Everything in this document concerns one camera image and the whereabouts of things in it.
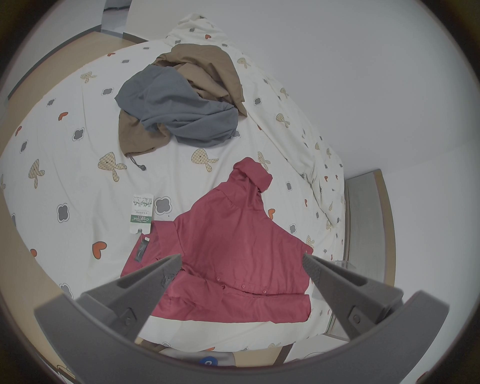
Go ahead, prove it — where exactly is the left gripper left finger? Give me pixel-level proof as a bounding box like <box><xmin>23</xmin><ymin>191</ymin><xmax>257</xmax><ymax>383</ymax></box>
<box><xmin>76</xmin><ymin>254</ymin><xmax>183</xmax><ymax>342</ymax></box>

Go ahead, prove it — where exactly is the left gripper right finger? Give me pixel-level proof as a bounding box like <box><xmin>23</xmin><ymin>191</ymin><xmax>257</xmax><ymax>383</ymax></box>
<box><xmin>302</xmin><ymin>254</ymin><xmax>404</xmax><ymax>340</ymax></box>

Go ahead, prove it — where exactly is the red shirt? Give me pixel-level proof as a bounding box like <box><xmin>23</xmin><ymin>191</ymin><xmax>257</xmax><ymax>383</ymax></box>
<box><xmin>120</xmin><ymin>157</ymin><xmax>314</xmax><ymax>323</ymax></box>

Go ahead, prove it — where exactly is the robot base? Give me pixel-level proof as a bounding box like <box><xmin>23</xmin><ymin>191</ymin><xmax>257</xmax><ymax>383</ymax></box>
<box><xmin>161</xmin><ymin>344</ymin><xmax>293</xmax><ymax>366</ymax></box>

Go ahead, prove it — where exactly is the bed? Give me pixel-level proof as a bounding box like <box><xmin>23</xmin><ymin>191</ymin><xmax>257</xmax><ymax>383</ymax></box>
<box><xmin>0</xmin><ymin>13</ymin><xmax>396</xmax><ymax>362</ymax></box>

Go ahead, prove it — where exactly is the white printed quilt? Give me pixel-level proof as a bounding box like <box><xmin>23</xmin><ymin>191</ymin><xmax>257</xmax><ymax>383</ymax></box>
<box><xmin>165</xmin><ymin>13</ymin><xmax>346</xmax><ymax>233</ymax></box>

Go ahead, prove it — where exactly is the grey garment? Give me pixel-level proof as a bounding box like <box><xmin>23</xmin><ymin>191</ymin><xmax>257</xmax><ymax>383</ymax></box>
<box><xmin>114</xmin><ymin>64</ymin><xmax>239</xmax><ymax>148</ymax></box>

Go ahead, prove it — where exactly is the brown garment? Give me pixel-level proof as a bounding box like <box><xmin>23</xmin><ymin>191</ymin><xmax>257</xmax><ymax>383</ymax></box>
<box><xmin>118</xmin><ymin>43</ymin><xmax>248</xmax><ymax>173</ymax></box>

